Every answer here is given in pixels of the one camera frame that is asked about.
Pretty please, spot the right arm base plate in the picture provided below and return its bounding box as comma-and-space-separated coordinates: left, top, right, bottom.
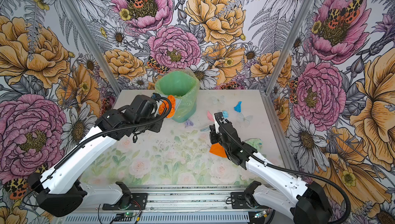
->
226, 192, 268, 209

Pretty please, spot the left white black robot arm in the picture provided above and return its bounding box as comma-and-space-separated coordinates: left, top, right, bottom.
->
27, 93, 174, 217

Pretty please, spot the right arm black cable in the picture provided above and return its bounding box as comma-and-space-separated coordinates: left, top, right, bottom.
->
215, 117, 351, 224

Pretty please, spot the green trash bin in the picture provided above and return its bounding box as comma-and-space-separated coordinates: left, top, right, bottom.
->
155, 70, 200, 123

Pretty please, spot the pink paper scrap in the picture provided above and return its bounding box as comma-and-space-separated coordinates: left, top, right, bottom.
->
207, 111, 215, 122

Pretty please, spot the grey-blue hand brush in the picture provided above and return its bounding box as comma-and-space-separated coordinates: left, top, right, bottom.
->
200, 126, 210, 132

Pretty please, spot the yellow plastic bin liner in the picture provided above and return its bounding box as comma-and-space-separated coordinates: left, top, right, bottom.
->
154, 68, 200, 121

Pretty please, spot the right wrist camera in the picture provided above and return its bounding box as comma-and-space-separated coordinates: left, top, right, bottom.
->
213, 112, 226, 133

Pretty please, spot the grey-blue dustpan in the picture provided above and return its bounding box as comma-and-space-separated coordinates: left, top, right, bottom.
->
166, 95, 182, 119

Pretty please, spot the aluminium front rail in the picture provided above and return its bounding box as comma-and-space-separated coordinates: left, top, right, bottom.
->
57, 185, 318, 215

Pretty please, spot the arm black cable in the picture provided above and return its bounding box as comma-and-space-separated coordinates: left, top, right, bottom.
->
215, 117, 351, 224
21, 93, 173, 208

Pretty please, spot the left aluminium corner post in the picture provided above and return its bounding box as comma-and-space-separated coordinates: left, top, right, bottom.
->
60, 0, 122, 95

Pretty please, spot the purple crumpled paper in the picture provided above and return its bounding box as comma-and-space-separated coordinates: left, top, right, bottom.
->
184, 119, 194, 128

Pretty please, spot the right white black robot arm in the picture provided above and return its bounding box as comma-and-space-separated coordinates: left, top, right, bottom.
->
209, 123, 333, 224

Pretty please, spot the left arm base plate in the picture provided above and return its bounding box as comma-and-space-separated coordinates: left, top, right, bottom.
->
102, 193, 148, 211

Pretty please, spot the right aluminium corner post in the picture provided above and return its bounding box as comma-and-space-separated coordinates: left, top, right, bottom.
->
265, 0, 315, 95

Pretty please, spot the small orange crumpled paper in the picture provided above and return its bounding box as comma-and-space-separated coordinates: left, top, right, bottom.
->
158, 100, 171, 115

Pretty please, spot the large orange crumpled paper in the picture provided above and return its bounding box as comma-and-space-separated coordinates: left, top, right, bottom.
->
209, 143, 227, 158

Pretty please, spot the aluminium corner post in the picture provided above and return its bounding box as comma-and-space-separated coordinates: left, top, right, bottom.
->
60, 0, 122, 95
265, 0, 315, 95

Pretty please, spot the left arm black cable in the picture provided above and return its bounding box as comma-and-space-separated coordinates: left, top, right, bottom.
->
21, 93, 173, 208

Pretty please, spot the dark blue paper scrap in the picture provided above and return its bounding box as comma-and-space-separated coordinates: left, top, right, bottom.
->
234, 101, 242, 113

